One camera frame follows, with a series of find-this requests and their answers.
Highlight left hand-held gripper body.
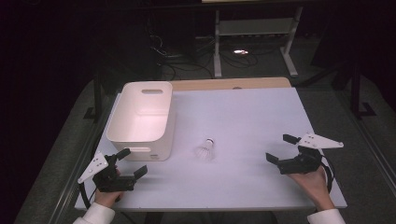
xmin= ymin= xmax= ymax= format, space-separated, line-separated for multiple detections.
xmin=77 ymin=150 xmax=135 ymax=193

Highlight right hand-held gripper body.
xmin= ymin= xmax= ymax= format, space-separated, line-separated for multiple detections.
xmin=276 ymin=132 xmax=345 ymax=175

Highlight white plastic storage bin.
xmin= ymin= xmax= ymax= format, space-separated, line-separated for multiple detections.
xmin=106 ymin=80 xmax=175 ymax=162

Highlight white feather shuttlecock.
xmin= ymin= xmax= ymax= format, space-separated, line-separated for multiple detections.
xmin=193 ymin=137 xmax=216 ymax=162

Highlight person's left hand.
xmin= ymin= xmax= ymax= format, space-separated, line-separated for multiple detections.
xmin=94 ymin=189 xmax=124 ymax=209

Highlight person's right hand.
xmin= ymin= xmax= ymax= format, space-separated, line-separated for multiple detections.
xmin=287 ymin=165 xmax=336 ymax=213

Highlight black metal stand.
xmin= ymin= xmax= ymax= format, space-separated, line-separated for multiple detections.
xmin=349 ymin=60 xmax=377 ymax=119

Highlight person's dark legs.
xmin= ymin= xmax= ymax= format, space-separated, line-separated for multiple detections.
xmin=144 ymin=211 xmax=279 ymax=224

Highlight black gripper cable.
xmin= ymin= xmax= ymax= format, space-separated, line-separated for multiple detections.
xmin=78 ymin=182 xmax=95 ymax=210
xmin=319 ymin=154 xmax=336 ymax=194

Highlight black floor cables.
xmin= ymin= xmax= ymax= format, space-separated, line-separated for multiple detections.
xmin=148 ymin=32 xmax=260 ymax=81

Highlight white metal desk frame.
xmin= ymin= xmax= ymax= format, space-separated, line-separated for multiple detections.
xmin=213 ymin=5 xmax=304 ymax=78

